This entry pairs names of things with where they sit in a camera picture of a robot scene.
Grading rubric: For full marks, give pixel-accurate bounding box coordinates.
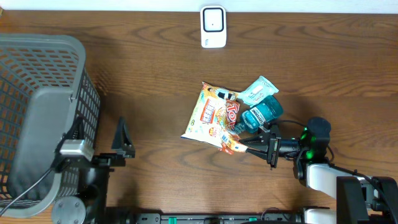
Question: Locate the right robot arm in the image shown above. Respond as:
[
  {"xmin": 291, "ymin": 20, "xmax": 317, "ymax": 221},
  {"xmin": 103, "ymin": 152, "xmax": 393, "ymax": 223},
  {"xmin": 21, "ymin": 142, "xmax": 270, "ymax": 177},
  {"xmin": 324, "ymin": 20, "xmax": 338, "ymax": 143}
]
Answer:
[{"xmin": 240, "ymin": 117, "xmax": 397, "ymax": 223}]

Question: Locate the grey plastic shopping basket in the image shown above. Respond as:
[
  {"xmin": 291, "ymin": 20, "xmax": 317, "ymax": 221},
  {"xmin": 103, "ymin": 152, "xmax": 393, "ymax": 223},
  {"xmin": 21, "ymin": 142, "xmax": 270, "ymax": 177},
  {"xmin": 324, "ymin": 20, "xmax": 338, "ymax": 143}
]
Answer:
[{"xmin": 1, "ymin": 34, "xmax": 100, "ymax": 218}]

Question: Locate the yellow snack bag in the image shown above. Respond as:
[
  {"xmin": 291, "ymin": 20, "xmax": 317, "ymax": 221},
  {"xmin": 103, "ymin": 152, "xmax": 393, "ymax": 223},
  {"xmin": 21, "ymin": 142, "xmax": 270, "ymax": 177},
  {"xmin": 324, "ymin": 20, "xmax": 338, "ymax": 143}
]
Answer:
[{"xmin": 181, "ymin": 82, "xmax": 238, "ymax": 148}]

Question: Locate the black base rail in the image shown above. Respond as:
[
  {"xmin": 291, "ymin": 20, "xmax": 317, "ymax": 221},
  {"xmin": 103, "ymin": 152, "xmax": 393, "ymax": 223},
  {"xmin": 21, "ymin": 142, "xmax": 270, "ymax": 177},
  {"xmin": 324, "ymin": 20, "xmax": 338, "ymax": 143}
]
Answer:
[{"xmin": 105, "ymin": 212, "xmax": 305, "ymax": 224}]

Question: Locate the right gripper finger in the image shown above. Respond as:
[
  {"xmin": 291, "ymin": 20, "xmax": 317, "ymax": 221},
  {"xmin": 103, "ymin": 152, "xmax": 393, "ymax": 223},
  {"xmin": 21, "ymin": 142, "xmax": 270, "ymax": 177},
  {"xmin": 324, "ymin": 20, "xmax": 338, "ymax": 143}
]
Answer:
[
  {"xmin": 246, "ymin": 148, "xmax": 268, "ymax": 161},
  {"xmin": 239, "ymin": 134, "xmax": 269, "ymax": 146}
]

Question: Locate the teal wet wipes pack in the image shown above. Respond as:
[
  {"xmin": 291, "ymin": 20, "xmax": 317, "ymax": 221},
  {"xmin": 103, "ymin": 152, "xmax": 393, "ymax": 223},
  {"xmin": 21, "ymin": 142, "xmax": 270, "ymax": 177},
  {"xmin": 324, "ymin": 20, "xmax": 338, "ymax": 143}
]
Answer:
[{"xmin": 237, "ymin": 76, "xmax": 279, "ymax": 107}]

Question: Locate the white barcode scanner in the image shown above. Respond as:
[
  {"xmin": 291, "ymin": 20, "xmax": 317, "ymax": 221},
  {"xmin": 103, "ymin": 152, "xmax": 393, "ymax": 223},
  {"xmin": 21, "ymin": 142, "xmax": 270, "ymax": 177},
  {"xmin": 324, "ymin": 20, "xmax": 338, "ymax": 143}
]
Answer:
[{"xmin": 200, "ymin": 6, "xmax": 227, "ymax": 49}]

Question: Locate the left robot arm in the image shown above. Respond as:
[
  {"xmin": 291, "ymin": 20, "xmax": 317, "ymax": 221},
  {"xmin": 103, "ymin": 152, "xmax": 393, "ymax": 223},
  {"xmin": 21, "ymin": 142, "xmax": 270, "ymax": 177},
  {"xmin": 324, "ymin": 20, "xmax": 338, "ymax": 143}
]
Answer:
[{"xmin": 51, "ymin": 117, "xmax": 136, "ymax": 223}]

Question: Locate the blue mouthwash bottle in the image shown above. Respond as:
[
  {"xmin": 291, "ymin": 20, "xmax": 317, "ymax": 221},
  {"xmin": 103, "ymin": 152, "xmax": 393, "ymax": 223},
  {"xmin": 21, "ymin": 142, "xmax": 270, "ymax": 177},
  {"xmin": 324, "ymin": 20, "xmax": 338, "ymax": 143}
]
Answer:
[{"xmin": 234, "ymin": 96, "xmax": 284, "ymax": 134}]

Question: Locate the orange snack packet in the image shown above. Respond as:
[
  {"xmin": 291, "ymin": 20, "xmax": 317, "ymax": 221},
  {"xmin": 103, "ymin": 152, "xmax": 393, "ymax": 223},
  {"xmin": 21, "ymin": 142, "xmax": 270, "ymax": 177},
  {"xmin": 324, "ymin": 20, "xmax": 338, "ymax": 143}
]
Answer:
[{"xmin": 219, "ymin": 129, "xmax": 248, "ymax": 155}]

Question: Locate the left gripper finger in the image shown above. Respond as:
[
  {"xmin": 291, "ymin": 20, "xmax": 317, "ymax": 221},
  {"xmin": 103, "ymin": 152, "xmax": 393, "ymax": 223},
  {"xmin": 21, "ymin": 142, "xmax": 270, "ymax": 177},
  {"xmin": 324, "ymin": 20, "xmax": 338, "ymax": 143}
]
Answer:
[
  {"xmin": 62, "ymin": 116, "xmax": 85, "ymax": 140},
  {"xmin": 111, "ymin": 116, "xmax": 136, "ymax": 154}
]

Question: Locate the brown Top chocolate bar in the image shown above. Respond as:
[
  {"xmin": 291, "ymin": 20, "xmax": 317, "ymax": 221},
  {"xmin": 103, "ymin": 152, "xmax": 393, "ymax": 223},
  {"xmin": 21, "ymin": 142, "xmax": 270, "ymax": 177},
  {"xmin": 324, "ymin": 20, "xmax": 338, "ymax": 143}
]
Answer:
[{"xmin": 226, "ymin": 100, "xmax": 240, "ymax": 130}]

